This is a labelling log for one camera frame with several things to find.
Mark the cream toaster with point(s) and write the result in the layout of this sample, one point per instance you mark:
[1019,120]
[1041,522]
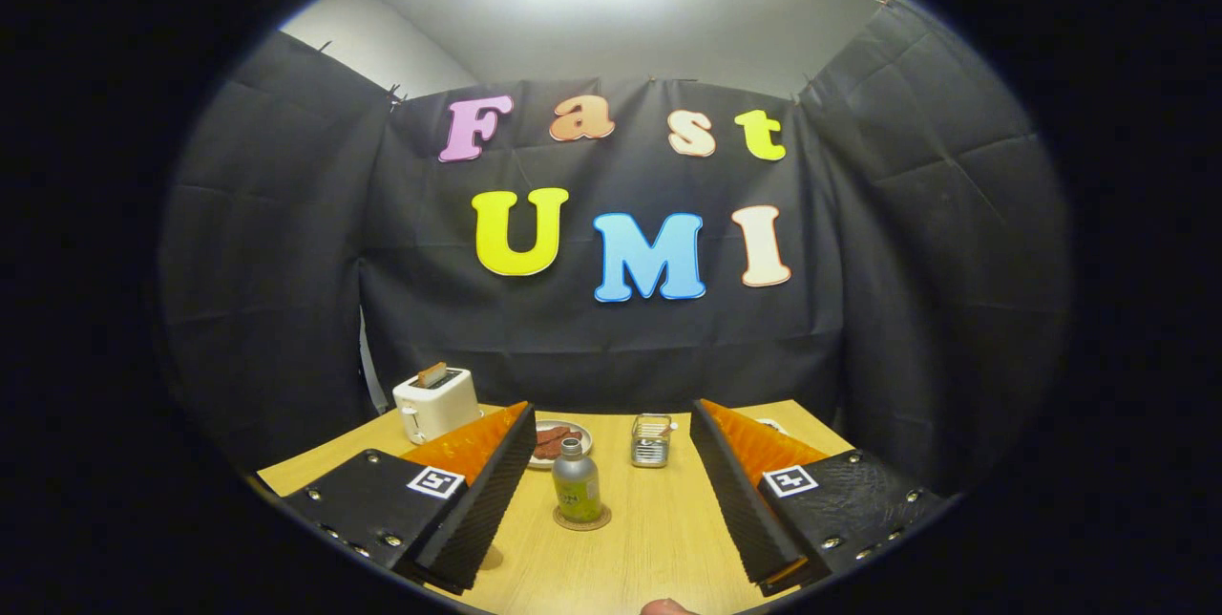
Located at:
[439,410]

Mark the silver green-label juice bottle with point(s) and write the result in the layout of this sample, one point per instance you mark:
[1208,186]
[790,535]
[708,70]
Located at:
[577,486]

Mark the small white plate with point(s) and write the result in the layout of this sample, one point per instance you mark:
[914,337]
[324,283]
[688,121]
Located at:
[584,443]

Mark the white divided dish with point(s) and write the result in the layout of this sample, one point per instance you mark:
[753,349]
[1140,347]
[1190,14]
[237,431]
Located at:
[769,426]

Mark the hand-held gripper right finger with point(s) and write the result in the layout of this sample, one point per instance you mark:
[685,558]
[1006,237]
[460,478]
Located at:
[735,510]

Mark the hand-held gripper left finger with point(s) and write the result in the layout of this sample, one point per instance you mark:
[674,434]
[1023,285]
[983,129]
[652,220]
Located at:
[487,510]

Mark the toast slice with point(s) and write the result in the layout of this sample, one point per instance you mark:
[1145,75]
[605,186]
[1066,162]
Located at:
[431,374]

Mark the brown meat slice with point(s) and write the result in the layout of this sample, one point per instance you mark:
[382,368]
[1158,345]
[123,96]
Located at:
[546,450]
[554,433]

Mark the round brown coaster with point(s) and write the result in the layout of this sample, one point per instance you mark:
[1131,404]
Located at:
[601,519]

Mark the wooden table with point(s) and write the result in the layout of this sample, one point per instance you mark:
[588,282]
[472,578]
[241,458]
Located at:
[649,548]

